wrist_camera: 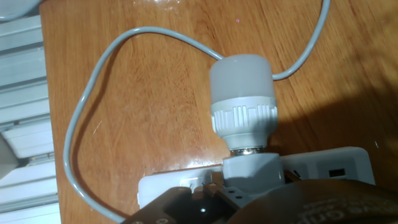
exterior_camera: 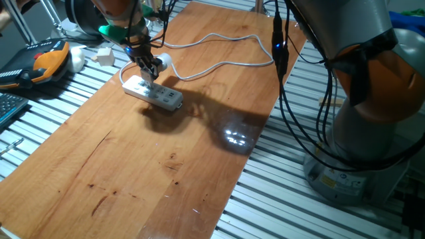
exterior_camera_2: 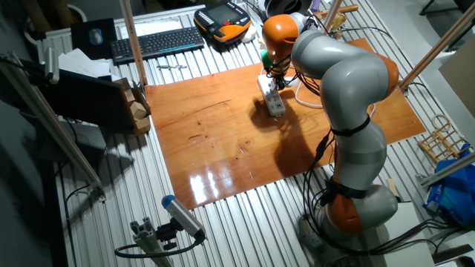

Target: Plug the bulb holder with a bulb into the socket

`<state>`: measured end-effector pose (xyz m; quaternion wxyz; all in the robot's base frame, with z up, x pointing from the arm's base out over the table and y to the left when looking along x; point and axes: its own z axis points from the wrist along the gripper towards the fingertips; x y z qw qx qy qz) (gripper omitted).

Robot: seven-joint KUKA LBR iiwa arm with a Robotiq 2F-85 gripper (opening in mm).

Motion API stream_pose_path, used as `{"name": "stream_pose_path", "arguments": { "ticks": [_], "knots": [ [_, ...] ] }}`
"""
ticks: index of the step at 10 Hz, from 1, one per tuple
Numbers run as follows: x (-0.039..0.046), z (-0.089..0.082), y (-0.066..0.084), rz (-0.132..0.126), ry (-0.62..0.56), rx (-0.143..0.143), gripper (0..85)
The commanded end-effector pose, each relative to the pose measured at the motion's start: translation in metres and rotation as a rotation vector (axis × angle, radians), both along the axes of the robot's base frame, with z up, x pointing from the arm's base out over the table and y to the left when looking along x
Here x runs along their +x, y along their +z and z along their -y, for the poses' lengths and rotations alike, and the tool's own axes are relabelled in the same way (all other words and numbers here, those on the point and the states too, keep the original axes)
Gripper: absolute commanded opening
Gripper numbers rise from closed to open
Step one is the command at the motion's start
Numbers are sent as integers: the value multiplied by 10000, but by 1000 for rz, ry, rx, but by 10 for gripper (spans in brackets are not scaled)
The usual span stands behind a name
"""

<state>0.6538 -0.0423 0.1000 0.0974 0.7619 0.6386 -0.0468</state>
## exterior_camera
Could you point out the glossy wooden board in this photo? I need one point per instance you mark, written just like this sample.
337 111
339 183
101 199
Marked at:
133 166

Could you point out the small metal pen tool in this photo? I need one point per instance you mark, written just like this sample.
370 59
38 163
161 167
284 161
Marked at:
11 146

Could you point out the black keyboard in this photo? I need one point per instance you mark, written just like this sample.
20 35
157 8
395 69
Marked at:
10 106

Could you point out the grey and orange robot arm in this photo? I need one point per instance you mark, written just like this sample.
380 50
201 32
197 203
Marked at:
365 20

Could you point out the white power strip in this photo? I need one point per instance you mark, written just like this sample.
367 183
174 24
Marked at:
156 96

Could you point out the blue bag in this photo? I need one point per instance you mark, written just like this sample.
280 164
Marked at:
405 20

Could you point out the white bulb holder with bulb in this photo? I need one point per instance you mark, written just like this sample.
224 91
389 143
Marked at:
164 61

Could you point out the thin support pole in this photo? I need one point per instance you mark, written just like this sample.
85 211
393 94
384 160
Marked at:
260 6

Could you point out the silver metal stand leg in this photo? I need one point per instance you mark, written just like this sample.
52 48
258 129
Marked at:
53 16
20 21

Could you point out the orange and black teach pendant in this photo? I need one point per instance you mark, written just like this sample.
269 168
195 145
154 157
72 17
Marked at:
43 63

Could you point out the white house-shaped block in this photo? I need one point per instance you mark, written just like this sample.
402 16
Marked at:
105 57

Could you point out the black connector with blue light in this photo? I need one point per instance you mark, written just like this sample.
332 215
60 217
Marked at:
279 49

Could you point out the small plain wooden piece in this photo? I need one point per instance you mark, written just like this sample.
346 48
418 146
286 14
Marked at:
94 58

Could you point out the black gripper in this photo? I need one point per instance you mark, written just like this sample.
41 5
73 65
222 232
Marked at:
141 53

